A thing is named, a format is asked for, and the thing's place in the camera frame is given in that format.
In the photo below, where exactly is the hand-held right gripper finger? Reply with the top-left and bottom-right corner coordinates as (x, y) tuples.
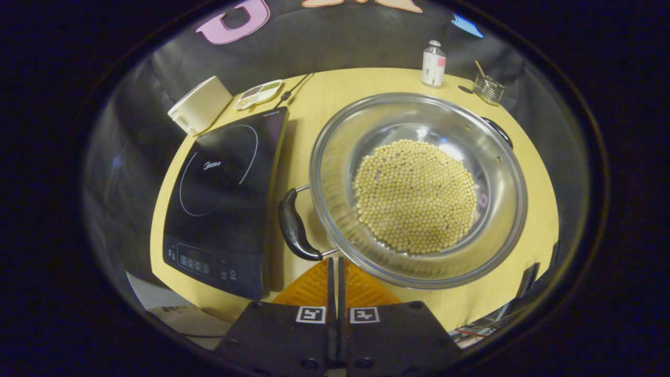
(337, 256), (465, 373)
(214, 256), (337, 375)

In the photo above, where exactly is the stainless steel pot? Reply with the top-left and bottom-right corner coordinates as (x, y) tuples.
(277, 93), (528, 290)

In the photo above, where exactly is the black induction cooktop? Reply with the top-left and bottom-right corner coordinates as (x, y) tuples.
(162, 106), (289, 301)

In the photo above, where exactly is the pile of soybeans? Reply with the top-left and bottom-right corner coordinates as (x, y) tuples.
(352, 139), (477, 256)

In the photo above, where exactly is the white divided bean dish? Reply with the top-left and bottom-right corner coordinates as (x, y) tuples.
(233, 79), (284, 111)

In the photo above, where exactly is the white toaster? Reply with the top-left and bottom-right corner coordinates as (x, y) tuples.
(167, 75), (233, 137)

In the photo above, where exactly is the small white bottle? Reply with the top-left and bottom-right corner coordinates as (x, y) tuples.
(421, 40), (447, 87)

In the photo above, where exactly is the small glass jar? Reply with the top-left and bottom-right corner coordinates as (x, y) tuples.
(473, 74), (506, 106)

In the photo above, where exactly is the black power cable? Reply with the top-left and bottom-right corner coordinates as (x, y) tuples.
(275, 73), (315, 108)

